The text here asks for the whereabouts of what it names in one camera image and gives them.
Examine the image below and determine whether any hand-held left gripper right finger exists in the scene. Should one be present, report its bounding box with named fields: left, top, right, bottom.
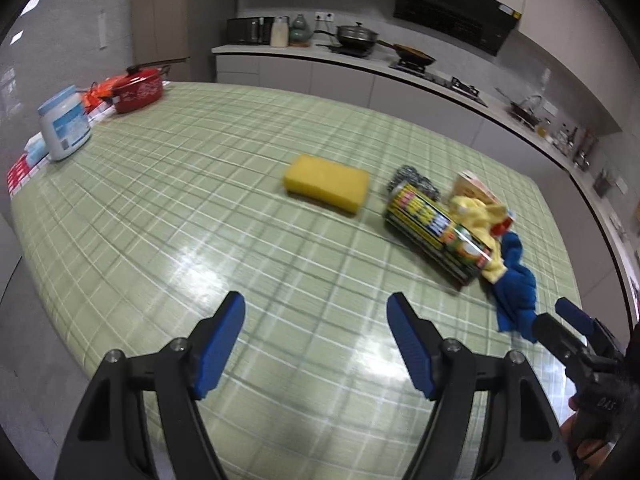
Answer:
left=386, top=291, right=576, bottom=480

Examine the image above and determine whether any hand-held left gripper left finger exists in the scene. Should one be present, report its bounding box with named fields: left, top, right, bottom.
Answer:
left=57, top=291, right=247, bottom=480

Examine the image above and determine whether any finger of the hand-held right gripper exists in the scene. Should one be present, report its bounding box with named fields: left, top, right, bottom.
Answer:
left=531, top=312, right=596, bottom=378
left=555, top=296, right=626, bottom=359

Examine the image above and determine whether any person's right hand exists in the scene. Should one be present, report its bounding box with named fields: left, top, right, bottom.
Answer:
left=559, top=412, right=610, bottom=476

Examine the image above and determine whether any blue cloth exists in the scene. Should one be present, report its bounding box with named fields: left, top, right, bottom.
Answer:
left=492, top=230, right=538, bottom=343

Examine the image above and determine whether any dark patterned can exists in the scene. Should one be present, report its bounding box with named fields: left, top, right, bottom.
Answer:
left=382, top=183, right=493, bottom=286

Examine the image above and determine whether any black utensil holder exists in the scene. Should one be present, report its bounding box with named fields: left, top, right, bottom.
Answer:
left=592, top=169, right=616, bottom=198

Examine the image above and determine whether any yellow cloth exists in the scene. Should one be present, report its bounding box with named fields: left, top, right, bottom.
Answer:
left=447, top=195, right=516, bottom=286

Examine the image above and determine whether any green checked table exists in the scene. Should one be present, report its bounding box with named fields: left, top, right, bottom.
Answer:
left=10, top=81, right=583, bottom=480

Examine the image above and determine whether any utensil holder with chopsticks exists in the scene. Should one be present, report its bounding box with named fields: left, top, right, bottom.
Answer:
left=572, top=130, right=598, bottom=171

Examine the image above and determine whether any small beige carton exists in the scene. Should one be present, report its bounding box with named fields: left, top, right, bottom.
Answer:
left=452, top=170, right=501, bottom=206

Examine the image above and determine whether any steel wool scrubber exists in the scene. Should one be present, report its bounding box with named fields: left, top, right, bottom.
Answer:
left=389, top=164, right=441, bottom=198

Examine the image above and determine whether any group of condiment bottles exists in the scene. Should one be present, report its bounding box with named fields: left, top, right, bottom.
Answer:
left=537, top=117, right=576, bottom=153

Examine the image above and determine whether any yellow sponge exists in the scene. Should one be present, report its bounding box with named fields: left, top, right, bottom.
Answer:
left=283, top=155, right=371, bottom=216

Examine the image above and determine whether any black gas stove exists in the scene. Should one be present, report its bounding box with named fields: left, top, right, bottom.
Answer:
left=390, top=57, right=488, bottom=106

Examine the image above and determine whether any red checked cloth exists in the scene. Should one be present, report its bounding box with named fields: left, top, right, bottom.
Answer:
left=6, top=105, right=113, bottom=196

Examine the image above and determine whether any red cooking pot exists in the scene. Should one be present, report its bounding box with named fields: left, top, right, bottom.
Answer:
left=111, top=57, right=191, bottom=114

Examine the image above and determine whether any light blue packet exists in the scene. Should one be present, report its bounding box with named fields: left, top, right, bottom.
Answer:
left=23, top=132, right=51, bottom=166

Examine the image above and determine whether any white jar with blue label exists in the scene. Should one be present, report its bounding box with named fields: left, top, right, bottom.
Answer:
left=38, top=85, right=93, bottom=162

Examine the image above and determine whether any orange red packet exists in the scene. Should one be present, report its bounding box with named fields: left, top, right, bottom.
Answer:
left=82, top=80, right=118, bottom=111

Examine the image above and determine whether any black frying pan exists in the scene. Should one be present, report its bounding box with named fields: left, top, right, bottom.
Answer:
left=376, top=40, right=437, bottom=66

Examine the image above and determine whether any dark pot with lid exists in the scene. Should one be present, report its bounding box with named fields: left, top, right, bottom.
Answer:
left=335, top=21, right=379, bottom=52

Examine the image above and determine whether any black microwave oven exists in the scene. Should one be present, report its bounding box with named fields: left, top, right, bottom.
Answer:
left=226, top=16, right=276, bottom=46

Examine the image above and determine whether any white plastic jug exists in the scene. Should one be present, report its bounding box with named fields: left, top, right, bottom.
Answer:
left=270, top=16, right=291, bottom=47

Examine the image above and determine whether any green ceramic vase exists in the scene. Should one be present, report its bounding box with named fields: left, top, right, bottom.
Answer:
left=290, top=14, right=313, bottom=45

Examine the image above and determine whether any black range hood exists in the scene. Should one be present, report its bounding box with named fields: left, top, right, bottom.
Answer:
left=392, top=0, right=521, bottom=57

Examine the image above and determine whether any tall grey cabinet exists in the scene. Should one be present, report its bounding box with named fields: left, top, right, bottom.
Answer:
left=131, top=0, right=241, bottom=83

